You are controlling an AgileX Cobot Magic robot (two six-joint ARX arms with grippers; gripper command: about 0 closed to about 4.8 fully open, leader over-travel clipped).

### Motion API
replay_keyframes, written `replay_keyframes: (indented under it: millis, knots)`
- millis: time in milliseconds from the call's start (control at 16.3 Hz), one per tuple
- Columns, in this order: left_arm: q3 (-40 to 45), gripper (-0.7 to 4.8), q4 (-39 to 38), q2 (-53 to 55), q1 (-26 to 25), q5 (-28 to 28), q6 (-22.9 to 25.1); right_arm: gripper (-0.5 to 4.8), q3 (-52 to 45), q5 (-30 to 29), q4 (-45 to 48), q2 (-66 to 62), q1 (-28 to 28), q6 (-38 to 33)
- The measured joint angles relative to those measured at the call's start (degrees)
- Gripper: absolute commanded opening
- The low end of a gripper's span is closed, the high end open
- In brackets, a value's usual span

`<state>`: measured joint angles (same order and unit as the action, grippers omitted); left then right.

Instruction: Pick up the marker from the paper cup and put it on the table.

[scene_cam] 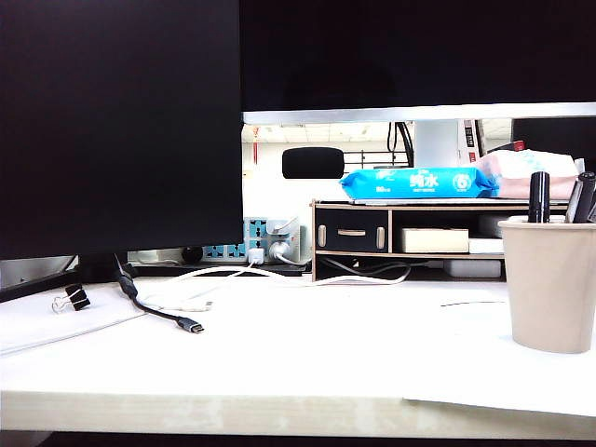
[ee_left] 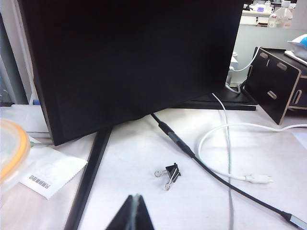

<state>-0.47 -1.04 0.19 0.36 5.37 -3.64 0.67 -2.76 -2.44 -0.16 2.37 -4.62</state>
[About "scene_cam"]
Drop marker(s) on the glossy black marker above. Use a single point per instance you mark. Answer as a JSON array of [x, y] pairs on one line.
[[582, 195]]

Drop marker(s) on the white paper sheets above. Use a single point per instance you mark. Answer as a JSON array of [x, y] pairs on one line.
[[465, 354]]

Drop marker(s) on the red hanging ornament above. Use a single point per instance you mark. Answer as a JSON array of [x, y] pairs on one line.
[[255, 144]]

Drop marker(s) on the black monitor stand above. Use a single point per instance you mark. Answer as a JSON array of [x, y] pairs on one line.
[[98, 270]]

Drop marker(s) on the black chair headrest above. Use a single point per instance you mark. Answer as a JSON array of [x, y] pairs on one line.
[[312, 163]]

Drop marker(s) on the cream rectangular box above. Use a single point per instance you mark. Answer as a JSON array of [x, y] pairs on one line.
[[433, 239]]

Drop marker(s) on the beige paper cup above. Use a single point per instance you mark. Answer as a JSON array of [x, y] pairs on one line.
[[549, 288]]

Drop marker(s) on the white cube usb charger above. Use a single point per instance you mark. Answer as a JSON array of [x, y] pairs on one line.
[[255, 255]]

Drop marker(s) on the right black monitor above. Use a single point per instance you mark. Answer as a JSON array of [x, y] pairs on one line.
[[419, 46]]

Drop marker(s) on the wooden desk organizer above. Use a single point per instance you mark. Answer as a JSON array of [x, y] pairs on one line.
[[419, 206]]

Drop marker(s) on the white poster red print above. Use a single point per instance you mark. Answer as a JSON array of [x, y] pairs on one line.
[[469, 139]]

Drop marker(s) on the black round plug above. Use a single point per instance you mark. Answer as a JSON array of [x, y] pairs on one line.
[[192, 253]]

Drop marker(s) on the blue wet wipes pack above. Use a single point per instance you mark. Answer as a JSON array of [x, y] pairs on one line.
[[419, 182]]

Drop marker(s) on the large black monitor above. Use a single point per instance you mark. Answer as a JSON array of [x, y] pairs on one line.
[[116, 116]]

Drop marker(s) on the dark background screen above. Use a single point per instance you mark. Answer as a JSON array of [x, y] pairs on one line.
[[559, 135]]

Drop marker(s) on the white flat box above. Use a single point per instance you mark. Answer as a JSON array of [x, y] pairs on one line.
[[484, 246]]

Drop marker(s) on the pink tissue pack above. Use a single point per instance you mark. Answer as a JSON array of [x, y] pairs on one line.
[[512, 186]]

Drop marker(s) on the black binder clip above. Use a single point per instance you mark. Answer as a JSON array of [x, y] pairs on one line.
[[77, 298]]

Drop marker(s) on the blue white power strip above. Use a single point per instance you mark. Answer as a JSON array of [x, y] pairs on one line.
[[233, 253]]

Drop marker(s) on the white round power plug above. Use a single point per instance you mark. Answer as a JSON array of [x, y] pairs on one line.
[[278, 251]]

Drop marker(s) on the black marker pen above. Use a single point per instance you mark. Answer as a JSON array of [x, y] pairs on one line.
[[539, 195]]

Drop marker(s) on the white angled power plug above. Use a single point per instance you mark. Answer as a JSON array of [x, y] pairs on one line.
[[284, 226]]

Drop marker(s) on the white long box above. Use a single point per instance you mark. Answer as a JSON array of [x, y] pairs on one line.
[[470, 269]]

